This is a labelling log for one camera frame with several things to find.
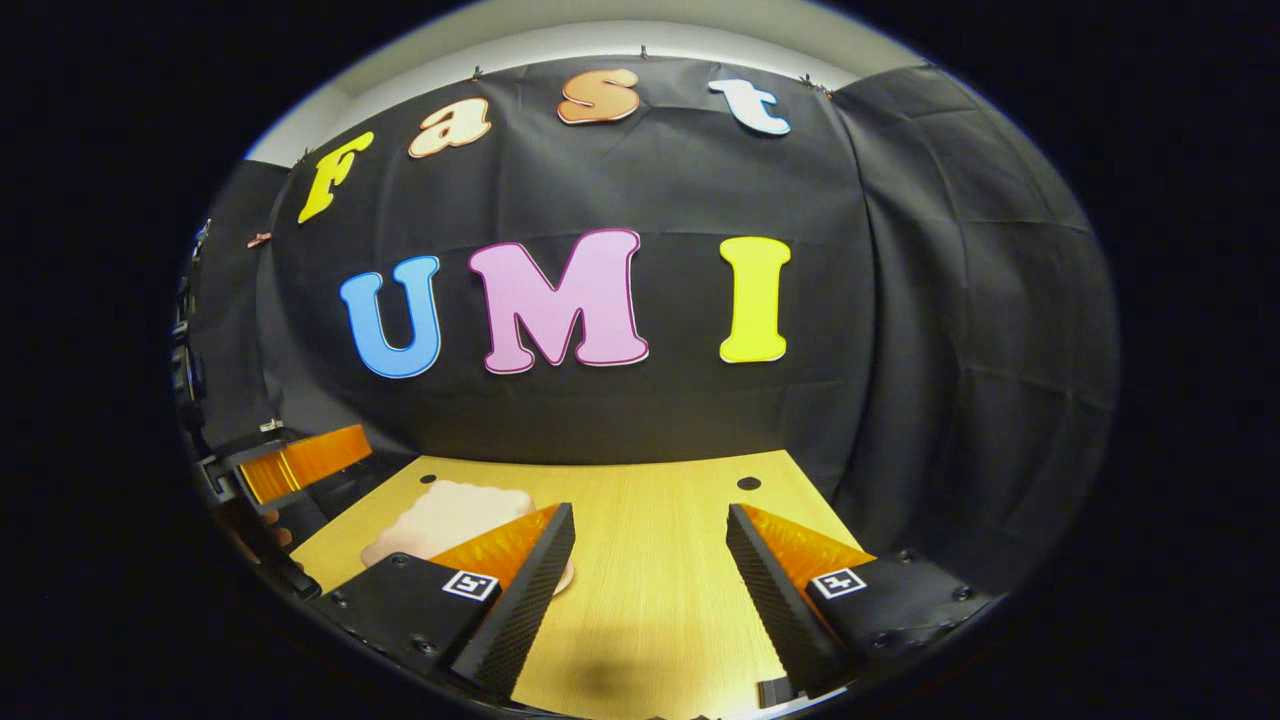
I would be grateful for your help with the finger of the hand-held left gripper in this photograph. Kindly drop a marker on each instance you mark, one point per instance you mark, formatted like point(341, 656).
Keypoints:
point(310, 462)

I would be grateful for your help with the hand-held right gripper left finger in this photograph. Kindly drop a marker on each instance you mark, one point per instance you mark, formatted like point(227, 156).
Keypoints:
point(525, 610)

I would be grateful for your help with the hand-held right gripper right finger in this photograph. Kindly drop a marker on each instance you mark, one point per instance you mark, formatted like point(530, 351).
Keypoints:
point(775, 610)

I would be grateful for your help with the pink suitcase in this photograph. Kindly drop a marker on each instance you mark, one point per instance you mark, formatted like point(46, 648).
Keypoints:
point(440, 525)

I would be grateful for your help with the black backdrop cloth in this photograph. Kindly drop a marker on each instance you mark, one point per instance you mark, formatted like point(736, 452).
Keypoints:
point(650, 410)

